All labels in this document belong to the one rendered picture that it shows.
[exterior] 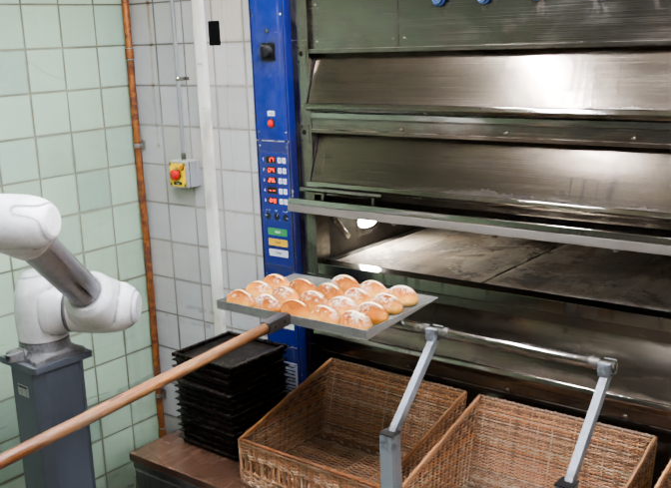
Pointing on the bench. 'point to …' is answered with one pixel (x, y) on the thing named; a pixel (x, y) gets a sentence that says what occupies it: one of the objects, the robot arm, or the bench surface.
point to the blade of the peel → (325, 321)
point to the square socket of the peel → (278, 321)
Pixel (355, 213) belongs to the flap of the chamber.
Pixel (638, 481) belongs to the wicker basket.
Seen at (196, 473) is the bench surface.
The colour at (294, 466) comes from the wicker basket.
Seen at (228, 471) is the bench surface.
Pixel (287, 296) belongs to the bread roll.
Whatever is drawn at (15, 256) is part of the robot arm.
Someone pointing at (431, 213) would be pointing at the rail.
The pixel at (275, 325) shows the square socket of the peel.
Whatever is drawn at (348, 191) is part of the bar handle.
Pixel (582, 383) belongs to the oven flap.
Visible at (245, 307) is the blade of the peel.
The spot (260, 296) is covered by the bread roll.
